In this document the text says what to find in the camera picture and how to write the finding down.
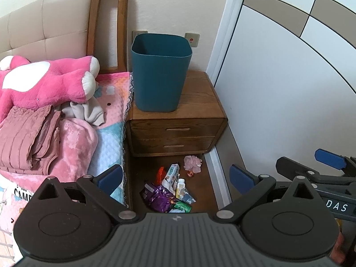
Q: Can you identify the white wardrobe sliding door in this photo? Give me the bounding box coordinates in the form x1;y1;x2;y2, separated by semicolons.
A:
206;0;355;207

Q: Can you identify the small white yellow bottle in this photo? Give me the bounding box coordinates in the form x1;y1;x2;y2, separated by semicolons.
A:
176;178;185;200

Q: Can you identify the pastel patterned bed quilt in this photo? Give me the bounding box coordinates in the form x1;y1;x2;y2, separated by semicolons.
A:
1;72;133;266

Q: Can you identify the beige padded wooden headboard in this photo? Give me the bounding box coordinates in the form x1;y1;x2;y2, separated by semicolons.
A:
1;0;129;74

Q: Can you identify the wall switch with red dot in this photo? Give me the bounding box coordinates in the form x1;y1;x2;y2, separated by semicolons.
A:
185;32;200;48

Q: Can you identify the orange foam fruit net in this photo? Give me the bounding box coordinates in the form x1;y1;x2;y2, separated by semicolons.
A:
154;166;166;186

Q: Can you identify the folded mauve cloth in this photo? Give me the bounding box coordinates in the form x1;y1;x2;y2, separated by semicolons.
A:
1;105;62;175

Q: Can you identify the white green toothpaste box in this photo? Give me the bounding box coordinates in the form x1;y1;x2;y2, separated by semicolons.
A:
161;164;180;195

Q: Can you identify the pink tissue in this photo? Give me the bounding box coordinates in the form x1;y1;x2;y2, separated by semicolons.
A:
183;156;202;175

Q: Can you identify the pink plush toy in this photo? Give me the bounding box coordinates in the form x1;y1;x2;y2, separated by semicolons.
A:
1;55;100;120

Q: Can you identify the pink fuzzy blanket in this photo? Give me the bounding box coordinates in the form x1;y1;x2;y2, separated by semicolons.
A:
49;118;98;183

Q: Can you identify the blue small wrapper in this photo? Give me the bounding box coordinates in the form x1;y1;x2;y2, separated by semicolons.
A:
182;189;196;205

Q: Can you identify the dark teal trash bin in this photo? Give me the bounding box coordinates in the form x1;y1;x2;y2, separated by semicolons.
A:
131;33;192;112

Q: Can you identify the wooden nightstand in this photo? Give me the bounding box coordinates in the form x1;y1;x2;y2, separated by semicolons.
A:
126;71;227;157

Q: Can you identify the green snack wrapper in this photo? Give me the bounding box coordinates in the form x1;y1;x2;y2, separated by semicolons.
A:
169;201;192;213

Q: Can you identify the purple white snack bag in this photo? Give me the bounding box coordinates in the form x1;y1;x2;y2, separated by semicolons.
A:
140;183;178;213

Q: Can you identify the wall socket behind bin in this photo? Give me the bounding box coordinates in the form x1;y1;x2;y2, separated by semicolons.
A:
131;30;148;42

